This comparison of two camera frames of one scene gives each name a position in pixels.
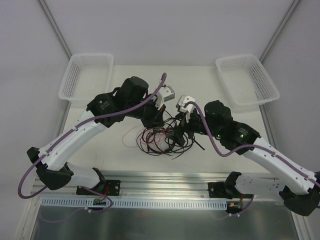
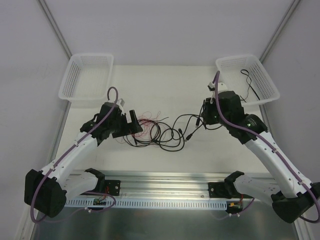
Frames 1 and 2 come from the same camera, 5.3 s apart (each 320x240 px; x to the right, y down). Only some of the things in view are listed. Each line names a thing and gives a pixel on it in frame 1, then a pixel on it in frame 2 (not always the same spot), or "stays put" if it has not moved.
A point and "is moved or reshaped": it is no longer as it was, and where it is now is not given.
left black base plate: (113, 189) stays put
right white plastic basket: (247, 80) stays put
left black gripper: (155, 119) → (126, 124)
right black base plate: (218, 189) stays put
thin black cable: (177, 148) is moved or reshaped
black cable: (153, 141) is moved or reshaped
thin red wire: (140, 134) is moved or reshaped
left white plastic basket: (86, 76) stays put
